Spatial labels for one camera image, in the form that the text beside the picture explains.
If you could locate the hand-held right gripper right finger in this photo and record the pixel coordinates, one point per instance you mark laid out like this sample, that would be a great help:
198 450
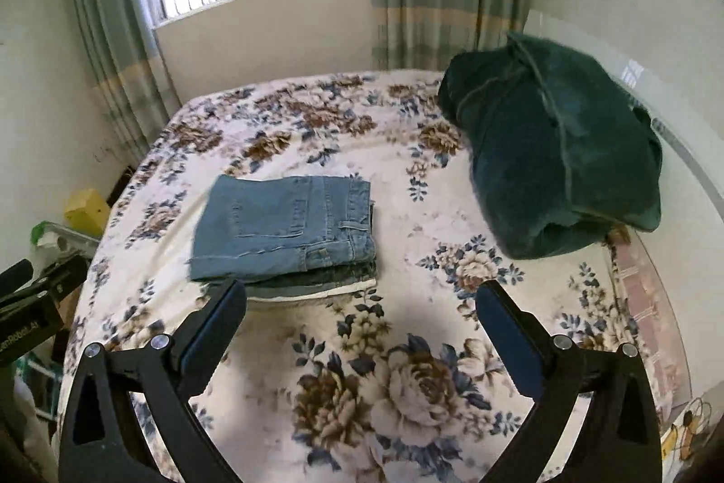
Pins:
509 341

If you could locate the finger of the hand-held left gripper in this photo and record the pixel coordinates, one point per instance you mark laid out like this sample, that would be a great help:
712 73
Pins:
56 282
14 276

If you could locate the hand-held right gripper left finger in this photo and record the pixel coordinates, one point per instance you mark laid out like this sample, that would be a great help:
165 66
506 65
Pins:
206 341

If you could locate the light blue jeans pants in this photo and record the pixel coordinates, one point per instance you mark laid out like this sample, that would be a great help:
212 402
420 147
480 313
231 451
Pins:
271 222

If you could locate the stack of folded pants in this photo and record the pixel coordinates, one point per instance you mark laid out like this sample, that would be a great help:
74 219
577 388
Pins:
328 285

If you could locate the cardboard box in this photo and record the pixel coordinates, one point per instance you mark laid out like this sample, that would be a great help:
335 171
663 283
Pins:
70 305

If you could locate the yellow box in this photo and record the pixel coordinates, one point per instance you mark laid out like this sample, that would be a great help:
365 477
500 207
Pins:
85 211

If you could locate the bed with floral sheet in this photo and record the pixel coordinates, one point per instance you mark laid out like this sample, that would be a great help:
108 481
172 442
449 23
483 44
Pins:
390 200

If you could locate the dark green blanket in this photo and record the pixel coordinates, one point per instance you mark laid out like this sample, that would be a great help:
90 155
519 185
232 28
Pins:
543 149

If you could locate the white headboard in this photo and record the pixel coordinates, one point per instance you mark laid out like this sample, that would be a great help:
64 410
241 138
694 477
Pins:
687 177

